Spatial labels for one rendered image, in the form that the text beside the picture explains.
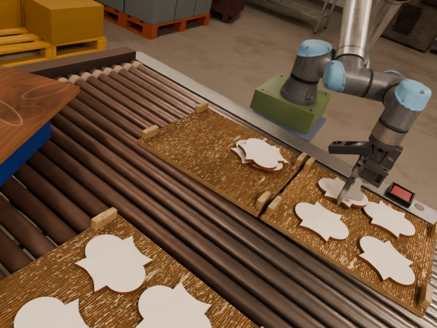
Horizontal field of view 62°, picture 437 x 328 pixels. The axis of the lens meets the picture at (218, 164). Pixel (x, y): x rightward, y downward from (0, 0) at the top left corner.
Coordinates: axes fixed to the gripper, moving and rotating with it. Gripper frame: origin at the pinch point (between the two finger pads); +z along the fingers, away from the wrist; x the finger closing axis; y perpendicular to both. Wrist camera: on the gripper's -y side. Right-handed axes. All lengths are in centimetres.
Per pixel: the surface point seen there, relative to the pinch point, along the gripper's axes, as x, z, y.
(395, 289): -23.5, 1.0, 20.3
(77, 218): -56, 5, -44
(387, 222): -2.3, -0.2, 14.1
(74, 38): 139, 80, -279
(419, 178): 233, 91, 49
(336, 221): -13.7, 0.1, 2.5
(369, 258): -20.1, 0.0, 13.0
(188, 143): -15.1, 2.2, -45.0
